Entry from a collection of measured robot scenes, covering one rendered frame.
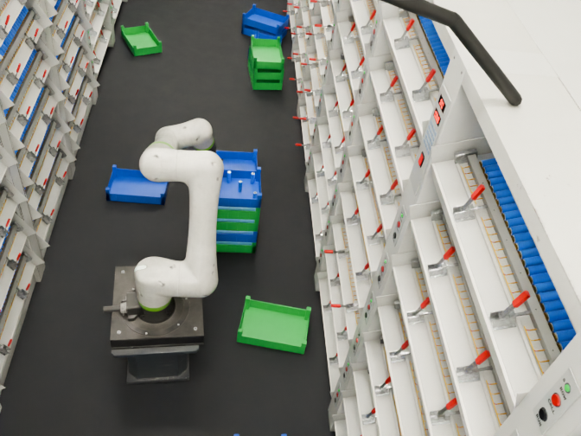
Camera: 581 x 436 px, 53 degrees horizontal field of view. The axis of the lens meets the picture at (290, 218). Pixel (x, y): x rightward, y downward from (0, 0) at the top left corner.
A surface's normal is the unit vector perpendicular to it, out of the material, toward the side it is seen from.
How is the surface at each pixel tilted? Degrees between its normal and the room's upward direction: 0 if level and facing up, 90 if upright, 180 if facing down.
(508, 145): 0
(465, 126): 90
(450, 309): 18
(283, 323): 0
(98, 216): 0
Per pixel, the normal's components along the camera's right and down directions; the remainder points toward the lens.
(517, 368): -0.19, -0.68
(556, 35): 0.12, -0.70
